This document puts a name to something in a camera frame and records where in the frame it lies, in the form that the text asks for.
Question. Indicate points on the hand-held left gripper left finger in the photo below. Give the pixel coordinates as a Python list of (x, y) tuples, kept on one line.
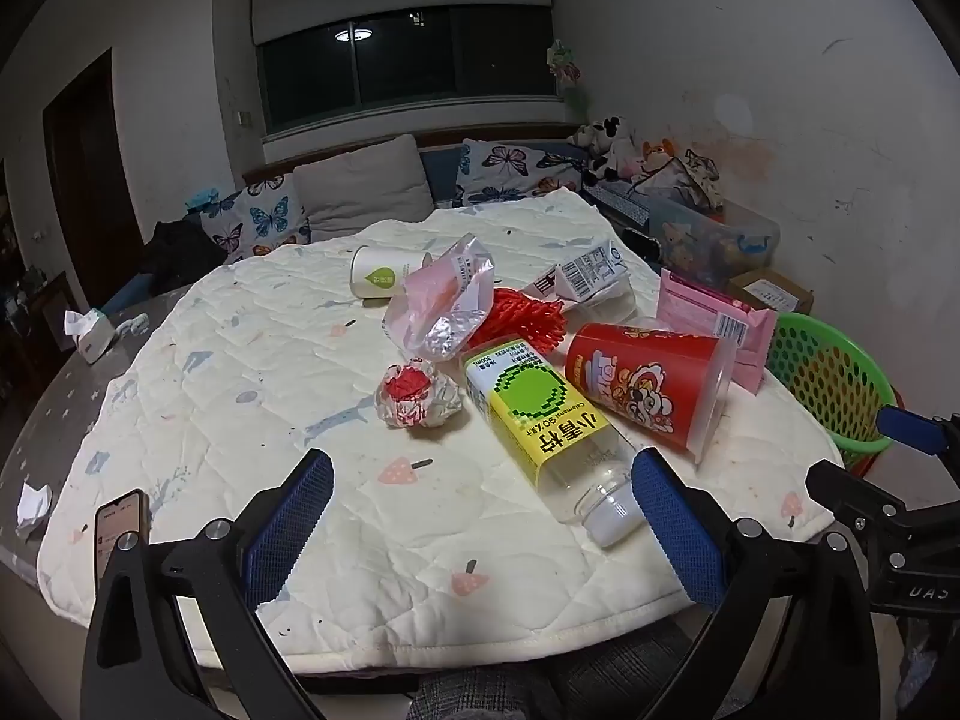
[(292, 525)]

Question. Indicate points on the patterned cloth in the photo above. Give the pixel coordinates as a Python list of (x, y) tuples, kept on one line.
[(697, 180)]

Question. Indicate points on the pink plush toy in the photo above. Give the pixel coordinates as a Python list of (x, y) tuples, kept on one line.
[(628, 163)]

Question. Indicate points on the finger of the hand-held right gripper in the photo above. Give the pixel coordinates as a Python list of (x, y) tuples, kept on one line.
[(911, 429), (847, 491)]

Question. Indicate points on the paper wall decoration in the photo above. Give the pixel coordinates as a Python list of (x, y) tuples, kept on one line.
[(562, 64)]

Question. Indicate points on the dark wooden door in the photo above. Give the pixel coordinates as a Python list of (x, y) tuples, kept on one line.
[(90, 180)]

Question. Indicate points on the clear plastic storage box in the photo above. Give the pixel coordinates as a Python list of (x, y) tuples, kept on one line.
[(712, 240)]

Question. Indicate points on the white quilted printed mat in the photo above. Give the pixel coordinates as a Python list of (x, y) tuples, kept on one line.
[(262, 360)]

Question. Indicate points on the orange plush toy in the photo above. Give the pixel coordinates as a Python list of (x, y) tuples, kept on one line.
[(658, 152)]

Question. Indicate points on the clear bottle yellow label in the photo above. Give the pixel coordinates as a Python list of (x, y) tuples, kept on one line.
[(532, 405)]

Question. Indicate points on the grey patterned tablecloth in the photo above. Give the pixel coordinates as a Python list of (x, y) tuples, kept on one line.
[(67, 405)]

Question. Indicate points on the white tissue pack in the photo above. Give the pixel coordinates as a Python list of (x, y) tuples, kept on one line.
[(94, 337)]

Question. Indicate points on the blue patterned box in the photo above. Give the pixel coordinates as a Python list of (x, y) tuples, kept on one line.
[(622, 202)]

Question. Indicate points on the grey pillow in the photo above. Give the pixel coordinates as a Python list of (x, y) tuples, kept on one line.
[(360, 187)]

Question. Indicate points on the blue white milk carton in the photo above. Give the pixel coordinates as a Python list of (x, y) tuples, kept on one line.
[(581, 274)]

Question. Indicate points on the dark clothing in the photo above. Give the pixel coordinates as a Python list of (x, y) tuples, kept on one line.
[(180, 255)]

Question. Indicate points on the white paper cup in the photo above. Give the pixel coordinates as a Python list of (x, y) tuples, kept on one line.
[(379, 270)]

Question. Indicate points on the butterfly print pillow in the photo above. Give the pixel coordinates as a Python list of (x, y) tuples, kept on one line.
[(517, 169), (255, 221)]

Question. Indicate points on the pink snack packet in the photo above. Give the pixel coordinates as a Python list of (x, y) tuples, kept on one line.
[(697, 307)]

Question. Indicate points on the red mesh net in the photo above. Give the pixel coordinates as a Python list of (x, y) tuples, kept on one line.
[(525, 315)]

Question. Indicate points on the smartphone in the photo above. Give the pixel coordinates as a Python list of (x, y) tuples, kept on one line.
[(120, 521)]

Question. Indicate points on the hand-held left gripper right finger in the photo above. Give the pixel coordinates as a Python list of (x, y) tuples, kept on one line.
[(675, 532)]

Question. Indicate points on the crumpled white paper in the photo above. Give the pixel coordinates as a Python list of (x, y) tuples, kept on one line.
[(34, 504)]

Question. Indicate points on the pink foil snack bag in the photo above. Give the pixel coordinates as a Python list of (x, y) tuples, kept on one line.
[(442, 292)]

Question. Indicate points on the crumpled foil wrapper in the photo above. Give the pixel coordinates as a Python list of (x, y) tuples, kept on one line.
[(412, 394)]

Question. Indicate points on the green plastic basket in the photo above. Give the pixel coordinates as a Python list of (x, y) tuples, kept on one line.
[(817, 375)]

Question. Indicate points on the small black object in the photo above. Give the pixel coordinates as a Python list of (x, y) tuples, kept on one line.
[(643, 238)]

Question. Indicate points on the teal cloth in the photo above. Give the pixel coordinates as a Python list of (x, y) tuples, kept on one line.
[(201, 199)]

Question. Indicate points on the dark wooden cabinet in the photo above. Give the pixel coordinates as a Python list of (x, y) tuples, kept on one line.
[(30, 300)]

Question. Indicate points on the cardboard box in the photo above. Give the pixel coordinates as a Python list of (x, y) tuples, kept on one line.
[(772, 291)]

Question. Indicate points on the black white cow plush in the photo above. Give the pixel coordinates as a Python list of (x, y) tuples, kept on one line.
[(611, 142)]

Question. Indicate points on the small white wrapper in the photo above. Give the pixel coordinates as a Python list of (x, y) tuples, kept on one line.
[(129, 326)]

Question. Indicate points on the red printed plastic cup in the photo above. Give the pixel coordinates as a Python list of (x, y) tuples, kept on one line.
[(645, 375)]

